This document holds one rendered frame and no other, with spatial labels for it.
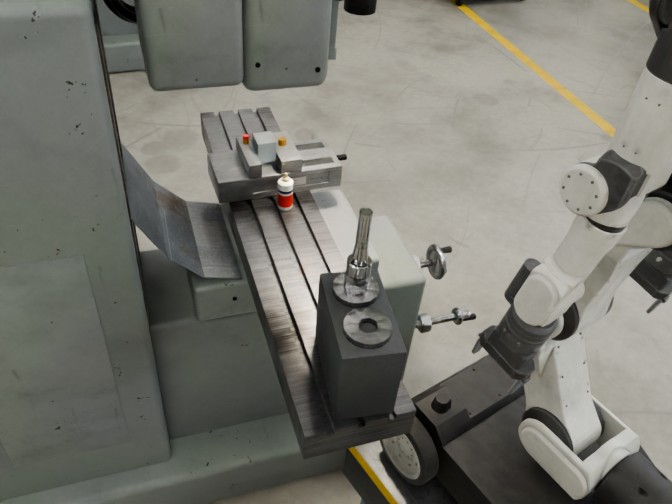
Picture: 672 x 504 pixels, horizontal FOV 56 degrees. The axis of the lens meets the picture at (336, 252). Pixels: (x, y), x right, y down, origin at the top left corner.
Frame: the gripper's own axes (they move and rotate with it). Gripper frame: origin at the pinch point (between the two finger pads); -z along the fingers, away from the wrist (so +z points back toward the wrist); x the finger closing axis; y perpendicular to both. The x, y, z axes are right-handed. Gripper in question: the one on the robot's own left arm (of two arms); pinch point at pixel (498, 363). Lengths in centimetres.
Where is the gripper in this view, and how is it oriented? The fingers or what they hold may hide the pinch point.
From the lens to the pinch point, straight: 134.3
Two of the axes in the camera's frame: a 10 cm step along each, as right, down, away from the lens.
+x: -5.9, -6.8, 4.4
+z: 1.8, -6.4, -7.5
